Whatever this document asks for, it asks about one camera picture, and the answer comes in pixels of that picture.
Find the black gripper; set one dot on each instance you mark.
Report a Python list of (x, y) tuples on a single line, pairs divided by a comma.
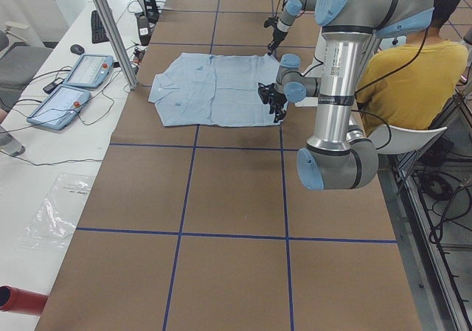
[(276, 104), (276, 37)]

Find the light blue button-up shirt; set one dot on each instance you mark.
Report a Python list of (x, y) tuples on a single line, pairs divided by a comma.
[(204, 89)]

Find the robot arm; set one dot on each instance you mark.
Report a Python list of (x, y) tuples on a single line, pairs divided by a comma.
[(291, 10), (338, 155)]

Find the white chair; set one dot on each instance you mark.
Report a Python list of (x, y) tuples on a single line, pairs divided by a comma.
[(391, 140)]

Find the person in yellow shirt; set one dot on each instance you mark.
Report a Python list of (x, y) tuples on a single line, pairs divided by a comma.
[(407, 86)]

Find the black power adapter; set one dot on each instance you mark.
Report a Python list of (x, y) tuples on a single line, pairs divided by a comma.
[(143, 27)]

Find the black keyboard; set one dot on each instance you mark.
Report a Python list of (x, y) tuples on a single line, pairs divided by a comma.
[(98, 32)]

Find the upper blue teach pendant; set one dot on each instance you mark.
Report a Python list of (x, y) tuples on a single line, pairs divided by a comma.
[(89, 71)]

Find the blue teach pendant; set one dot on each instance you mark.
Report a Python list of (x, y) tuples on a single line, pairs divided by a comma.
[(59, 108), (89, 71)]

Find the black computer mouse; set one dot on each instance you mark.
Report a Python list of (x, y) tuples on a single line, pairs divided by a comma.
[(77, 49)]

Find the lower blue teach pendant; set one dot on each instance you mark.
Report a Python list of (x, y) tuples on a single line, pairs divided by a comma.
[(59, 108)]

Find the clear plastic bag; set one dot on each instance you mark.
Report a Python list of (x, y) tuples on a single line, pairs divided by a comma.
[(53, 225)]

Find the grey office chair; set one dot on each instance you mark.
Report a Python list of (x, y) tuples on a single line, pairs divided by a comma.
[(19, 65)]

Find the red cylinder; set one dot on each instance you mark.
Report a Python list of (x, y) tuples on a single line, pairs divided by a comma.
[(21, 301)]

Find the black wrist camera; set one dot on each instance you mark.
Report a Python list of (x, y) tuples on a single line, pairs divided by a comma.
[(271, 22), (265, 92)]

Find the aluminium frame post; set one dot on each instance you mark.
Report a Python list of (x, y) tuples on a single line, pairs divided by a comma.
[(115, 39)]

